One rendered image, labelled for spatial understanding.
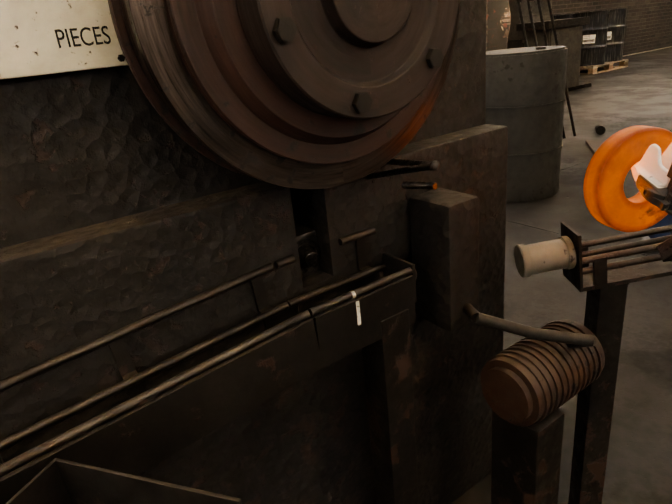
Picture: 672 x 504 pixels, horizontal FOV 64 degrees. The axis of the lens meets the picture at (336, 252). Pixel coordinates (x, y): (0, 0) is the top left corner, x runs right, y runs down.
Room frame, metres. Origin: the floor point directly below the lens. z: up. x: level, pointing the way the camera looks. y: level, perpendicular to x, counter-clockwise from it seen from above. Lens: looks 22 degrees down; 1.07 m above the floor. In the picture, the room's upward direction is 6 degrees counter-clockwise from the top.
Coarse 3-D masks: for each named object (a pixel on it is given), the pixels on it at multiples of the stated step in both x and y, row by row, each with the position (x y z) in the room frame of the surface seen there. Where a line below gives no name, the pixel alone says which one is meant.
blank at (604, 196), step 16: (640, 128) 0.76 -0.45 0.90; (656, 128) 0.76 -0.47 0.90; (608, 144) 0.76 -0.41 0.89; (624, 144) 0.74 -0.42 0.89; (640, 144) 0.75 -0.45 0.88; (592, 160) 0.76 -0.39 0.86; (608, 160) 0.74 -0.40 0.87; (624, 160) 0.74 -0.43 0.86; (640, 160) 0.75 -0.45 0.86; (592, 176) 0.75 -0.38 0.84; (608, 176) 0.74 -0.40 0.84; (624, 176) 0.74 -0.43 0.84; (592, 192) 0.74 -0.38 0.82; (608, 192) 0.74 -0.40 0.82; (592, 208) 0.75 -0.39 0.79; (608, 208) 0.74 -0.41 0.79; (624, 208) 0.74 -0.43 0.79; (640, 208) 0.75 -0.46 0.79; (656, 208) 0.75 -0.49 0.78; (608, 224) 0.74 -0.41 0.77; (624, 224) 0.74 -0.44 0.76; (640, 224) 0.75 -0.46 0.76
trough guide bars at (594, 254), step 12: (660, 228) 0.89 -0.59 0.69; (588, 240) 0.89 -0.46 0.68; (600, 240) 0.89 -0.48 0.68; (612, 240) 0.88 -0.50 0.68; (648, 240) 0.89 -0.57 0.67; (660, 240) 0.88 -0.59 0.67; (588, 252) 0.89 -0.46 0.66; (600, 252) 0.89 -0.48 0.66; (612, 252) 0.83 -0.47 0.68; (624, 252) 0.82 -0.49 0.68; (636, 252) 0.82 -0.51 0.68; (588, 264) 0.89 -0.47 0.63; (600, 264) 0.82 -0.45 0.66; (612, 264) 0.83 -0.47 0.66; (624, 264) 0.82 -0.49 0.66; (636, 264) 0.82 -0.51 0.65; (600, 276) 0.82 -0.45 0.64; (600, 288) 0.82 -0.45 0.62
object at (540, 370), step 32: (512, 352) 0.78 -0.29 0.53; (544, 352) 0.77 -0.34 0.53; (576, 352) 0.79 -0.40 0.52; (512, 384) 0.73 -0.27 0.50; (544, 384) 0.72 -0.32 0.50; (576, 384) 0.75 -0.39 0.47; (512, 416) 0.73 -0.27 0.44; (544, 416) 0.71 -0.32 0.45; (512, 448) 0.76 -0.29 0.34; (544, 448) 0.73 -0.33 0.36; (512, 480) 0.76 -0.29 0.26; (544, 480) 0.74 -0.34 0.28
